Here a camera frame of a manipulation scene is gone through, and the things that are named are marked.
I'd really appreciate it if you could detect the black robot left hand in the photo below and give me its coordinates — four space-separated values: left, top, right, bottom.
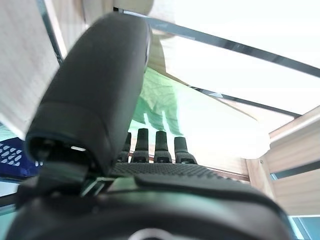
4 12 291 240

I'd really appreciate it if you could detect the napa cabbage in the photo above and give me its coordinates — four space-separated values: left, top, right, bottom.
129 67 272 161

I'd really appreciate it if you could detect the blue plastic shopping basket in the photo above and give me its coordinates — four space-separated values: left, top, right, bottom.
0 136 45 178

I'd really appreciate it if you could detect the wooden slatted crate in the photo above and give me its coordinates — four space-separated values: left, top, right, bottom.
0 0 320 218

